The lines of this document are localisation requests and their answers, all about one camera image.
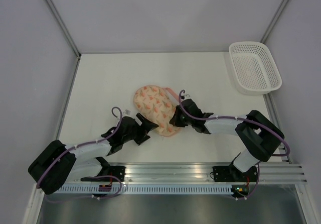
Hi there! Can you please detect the purple cable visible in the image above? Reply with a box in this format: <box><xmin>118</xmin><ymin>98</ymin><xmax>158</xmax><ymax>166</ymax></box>
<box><xmin>36</xmin><ymin>106</ymin><xmax>123</xmax><ymax>204</ymax></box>
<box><xmin>178</xmin><ymin>90</ymin><xmax>290</xmax><ymax>201</ymax></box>

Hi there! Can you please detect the left aluminium frame post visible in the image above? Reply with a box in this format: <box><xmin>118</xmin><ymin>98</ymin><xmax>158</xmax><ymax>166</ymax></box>
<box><xmin>44</xmin><ymin>0</ymin><xmax>81</xmax><ymax>60</ymax></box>

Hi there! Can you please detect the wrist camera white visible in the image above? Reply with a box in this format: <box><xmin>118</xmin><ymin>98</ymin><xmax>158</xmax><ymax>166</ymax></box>
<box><xmin>123</xmin><ymin>109</ymin><xmax>131</xmax><ymax>116</ymax></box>
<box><xmin>181</xmin><ymin>92</ymin><xmax>191</xmax><ymax>101</ymax></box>

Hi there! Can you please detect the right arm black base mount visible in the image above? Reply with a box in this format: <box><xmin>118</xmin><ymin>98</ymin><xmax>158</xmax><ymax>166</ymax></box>
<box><xmin>212</xmin><ymin>166</ymin><xmax>242</xmax><ymax>182</ymax></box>

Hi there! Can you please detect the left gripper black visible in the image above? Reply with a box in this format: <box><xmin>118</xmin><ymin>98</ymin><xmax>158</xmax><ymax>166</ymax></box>
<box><xmin>122</xmin><ymin>114</ymin><xmax>158</xmax><ymax>146</ymax></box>

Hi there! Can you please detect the aluminium mounting rail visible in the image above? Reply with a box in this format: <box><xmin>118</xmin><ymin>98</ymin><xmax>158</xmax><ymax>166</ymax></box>
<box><xmin>60</xmin><ymin>161</ymin><xmax>308</xmax><ymax>184</ymax></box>

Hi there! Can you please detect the aluminium frame post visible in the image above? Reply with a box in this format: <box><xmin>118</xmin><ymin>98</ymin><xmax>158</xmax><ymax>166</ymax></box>
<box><xmin>260</xmin><ymin>0</ymin><xmax>290</xmax><ymax>44</ymax></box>
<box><xmin>44</xmin><ymin>0</ymin><xmax>81</xmax><ymax>60</ymax></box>

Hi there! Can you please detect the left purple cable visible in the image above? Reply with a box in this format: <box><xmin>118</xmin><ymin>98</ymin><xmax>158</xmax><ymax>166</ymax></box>
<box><xmin>36</xmin><ymin>106</ymin><xmax>123</xmax><ymax>204</ymax></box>

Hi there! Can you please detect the white perforated plastic basket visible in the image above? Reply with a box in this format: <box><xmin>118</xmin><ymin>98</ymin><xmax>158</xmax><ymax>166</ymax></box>
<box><xmin>229</xmin><ymin>41</ymin><xmax>282</xmax><ymax>95</ymax></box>

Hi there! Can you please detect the floral mesh laundry bag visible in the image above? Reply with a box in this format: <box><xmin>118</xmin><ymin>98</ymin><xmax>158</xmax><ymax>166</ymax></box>
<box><xmin>133</xmin><ymin>85</ymin><xmax>180</xmax><ymax>137</ymax></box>

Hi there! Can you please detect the white slotted cable duct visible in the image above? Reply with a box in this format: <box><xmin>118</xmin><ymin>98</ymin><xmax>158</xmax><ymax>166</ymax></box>
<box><xmin>55</xmin><ymin>184</ymin><xmax>233</xmax><ymax>195</ymax></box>

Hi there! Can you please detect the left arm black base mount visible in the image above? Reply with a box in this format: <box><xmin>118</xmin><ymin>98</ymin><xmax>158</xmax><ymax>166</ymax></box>
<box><xmin>98</xmin><ymin>166</ymin><xmax>126</xmax><ymax>181</ymax></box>

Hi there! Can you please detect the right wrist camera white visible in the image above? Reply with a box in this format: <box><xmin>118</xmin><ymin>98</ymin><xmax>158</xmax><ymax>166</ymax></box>
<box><xmin>181</xmin><ymin>92</ymin><xmax>191</xmax><ymax>101</ymax></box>

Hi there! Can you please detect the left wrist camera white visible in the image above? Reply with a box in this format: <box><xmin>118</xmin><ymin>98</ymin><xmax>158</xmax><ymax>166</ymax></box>
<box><xmin>123</xmin><ymin>109</ymin><xmax>131</xmax><ymax>116</ymax></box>

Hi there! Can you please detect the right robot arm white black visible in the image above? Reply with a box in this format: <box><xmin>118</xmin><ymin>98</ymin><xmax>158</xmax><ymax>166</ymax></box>
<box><xmin>170</xmin><ymin>99</ymin><xmax>284</xmax><ymax>181</ymax></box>

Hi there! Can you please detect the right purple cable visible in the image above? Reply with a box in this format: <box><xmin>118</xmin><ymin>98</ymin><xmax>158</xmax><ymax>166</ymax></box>
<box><xmin>178</xmin><ymin>90</ymin><xmax>290</xmax><ymax>201</ymax></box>

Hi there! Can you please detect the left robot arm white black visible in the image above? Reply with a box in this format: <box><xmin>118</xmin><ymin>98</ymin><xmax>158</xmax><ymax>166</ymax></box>
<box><xmin>28</xmin><ymin>114</ymin><xmax>158</xmax><ymax>194</ymax></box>

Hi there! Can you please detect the right aluminium frame post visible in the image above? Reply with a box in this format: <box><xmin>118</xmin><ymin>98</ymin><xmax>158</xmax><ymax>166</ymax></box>
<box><xmin>260</xmin><ymin>0</ymin><xmax>290</xmax><ymax>44</ymax></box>

